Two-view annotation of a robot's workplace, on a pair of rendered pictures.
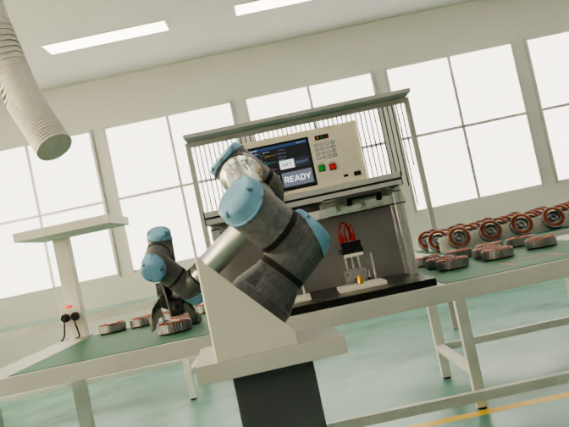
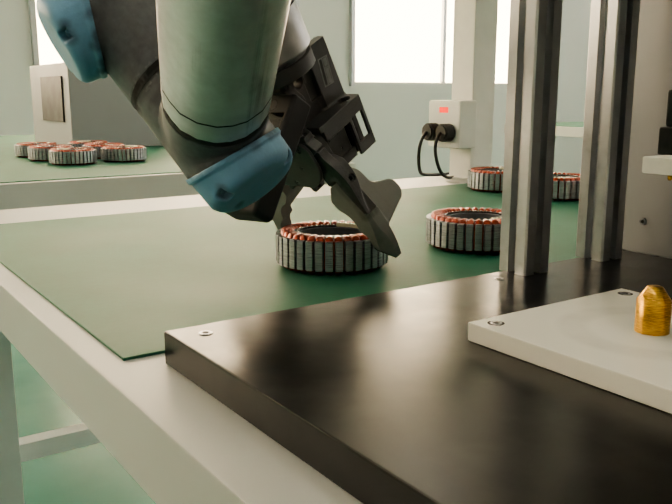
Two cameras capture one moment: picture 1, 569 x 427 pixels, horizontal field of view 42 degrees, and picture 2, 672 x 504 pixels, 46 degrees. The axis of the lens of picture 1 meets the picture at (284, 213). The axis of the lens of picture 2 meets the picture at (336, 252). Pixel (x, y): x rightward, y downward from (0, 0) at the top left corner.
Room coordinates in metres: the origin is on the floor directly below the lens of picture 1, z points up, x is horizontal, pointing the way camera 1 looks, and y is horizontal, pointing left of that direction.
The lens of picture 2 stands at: (2.01, -0.21, 0.92)
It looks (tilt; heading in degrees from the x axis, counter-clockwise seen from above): 11 degrees down; 56
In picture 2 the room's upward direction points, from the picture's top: straight up
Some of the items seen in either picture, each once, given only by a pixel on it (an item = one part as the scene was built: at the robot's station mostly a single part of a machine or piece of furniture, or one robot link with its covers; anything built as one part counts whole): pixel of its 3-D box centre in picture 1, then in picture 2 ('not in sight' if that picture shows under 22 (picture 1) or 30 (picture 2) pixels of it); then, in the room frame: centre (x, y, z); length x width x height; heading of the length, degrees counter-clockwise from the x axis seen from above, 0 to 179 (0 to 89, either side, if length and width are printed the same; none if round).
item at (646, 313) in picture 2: not in sight; (653, 308); (2.41, 0.05, 0.80); 0.02 x 0.02 x 0.03
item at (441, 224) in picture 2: (185, 319); (476, 229); (2.63, 0.42, 0.77); 0.11 x 0.11 x 0.04
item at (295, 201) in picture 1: (301, 202); not in sight; (2.73, -0.07, 1.09); 0.68 x 0.44 x 0.05; 90
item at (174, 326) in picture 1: (174, 326); (332, 246); (2.44, 0.43, 0.77); 0.11 x 0.11 x 0.04
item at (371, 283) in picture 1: (361, 285); not in sight; (2.41, -0.19, 0.78); 0.15 x 0.15 x 0.01; 0
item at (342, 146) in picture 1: (298, 168); not in sight; (2.73, -0.08, 1.22); 0.44 x 0.39 x 0.20; 90
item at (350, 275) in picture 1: (355, 276); not in sight; (2.56, -0.19, 0.80); 0.07 x 0.05 x 0.06; 90
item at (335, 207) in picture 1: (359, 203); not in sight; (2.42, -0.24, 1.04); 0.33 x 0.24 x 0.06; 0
